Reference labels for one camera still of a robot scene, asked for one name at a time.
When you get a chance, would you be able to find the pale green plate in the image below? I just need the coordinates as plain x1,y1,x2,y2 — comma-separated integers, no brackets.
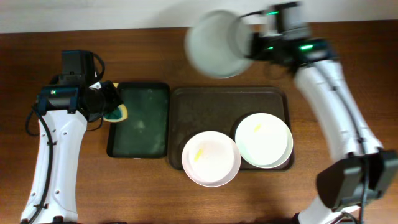
185,10,254,79

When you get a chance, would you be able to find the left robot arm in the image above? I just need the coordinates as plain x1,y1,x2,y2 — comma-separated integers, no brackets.
21,50,128,223

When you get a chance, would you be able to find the green and yellow sponge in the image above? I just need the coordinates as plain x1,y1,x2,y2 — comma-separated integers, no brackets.
104,83,128,123

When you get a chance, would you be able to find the small black tray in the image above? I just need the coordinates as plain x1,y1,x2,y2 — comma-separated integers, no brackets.
106,82,170,159

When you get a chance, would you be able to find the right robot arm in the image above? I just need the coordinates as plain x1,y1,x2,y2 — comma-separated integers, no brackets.
245,1,397,223

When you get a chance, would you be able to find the white plate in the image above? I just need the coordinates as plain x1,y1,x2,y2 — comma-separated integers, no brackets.
181,131,241,187
234,113,294,169

